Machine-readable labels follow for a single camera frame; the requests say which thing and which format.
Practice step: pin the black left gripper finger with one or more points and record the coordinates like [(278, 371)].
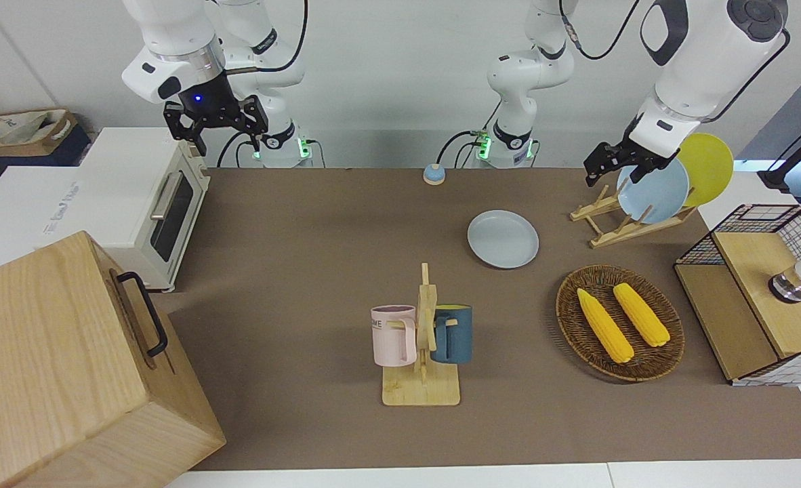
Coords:
[(591, 177), (640, 173)]

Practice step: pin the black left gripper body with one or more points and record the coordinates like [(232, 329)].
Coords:
[(621, 156)]

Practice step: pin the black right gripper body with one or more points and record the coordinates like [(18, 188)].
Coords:
[(211, 105)]

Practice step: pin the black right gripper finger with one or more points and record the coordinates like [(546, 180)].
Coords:
[(200, 148), (256, 142)]

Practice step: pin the gray plate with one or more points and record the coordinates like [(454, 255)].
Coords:
[(502, 239)]

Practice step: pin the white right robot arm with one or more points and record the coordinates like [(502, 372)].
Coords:
[(170, 34)]

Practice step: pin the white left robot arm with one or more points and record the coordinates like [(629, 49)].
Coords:
[(705, 61)]

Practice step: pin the light blue plate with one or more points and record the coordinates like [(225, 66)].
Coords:
[(658, 193)]

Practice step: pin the wooden plate rack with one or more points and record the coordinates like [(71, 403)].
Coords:
[(617, 232)]

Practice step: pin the yellow plate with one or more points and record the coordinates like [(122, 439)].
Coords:
[(709, 166)]

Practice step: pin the white toaster oven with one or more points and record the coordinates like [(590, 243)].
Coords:
[(129, 196)]

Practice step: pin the brown table mat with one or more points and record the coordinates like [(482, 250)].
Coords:
[(305, 271)]

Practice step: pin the short yellow corn cob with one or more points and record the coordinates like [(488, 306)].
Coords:
[(642, 315)]

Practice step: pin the round wicker basket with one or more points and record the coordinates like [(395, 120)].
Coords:
[(577, 318)]

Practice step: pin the long yellow corn cob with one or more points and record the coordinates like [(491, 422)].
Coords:
[(605, 325)]

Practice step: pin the small blue bell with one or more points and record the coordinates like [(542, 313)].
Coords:
[(434, 175)]

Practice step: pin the cardboard box with bag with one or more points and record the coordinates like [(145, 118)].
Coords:
[(17, 135)]

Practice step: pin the white printed box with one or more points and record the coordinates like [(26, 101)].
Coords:
[(7, 210)]

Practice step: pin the dark blue mug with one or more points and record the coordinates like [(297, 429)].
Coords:
[(456, 335)]

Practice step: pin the pink mug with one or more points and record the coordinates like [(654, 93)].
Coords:
[(392, 335)]

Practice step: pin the wooden cabinet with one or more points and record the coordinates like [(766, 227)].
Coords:
[(55, 373)]

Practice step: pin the wooden mug rack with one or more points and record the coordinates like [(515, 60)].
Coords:
[(422, 390)]

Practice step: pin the black camera stand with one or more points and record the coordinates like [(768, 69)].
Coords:
[(797, 163)]

